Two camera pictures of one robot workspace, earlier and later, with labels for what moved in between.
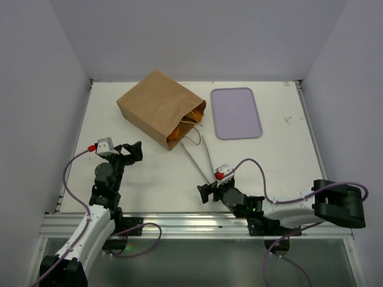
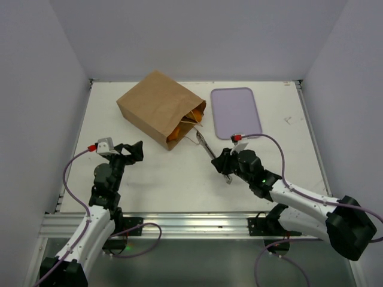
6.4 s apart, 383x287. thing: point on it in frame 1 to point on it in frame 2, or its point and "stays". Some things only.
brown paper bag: (157, 106) stays
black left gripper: (129, 159) stays
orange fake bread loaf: (173, 134) stays
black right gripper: (211, 192) to (227, 161)
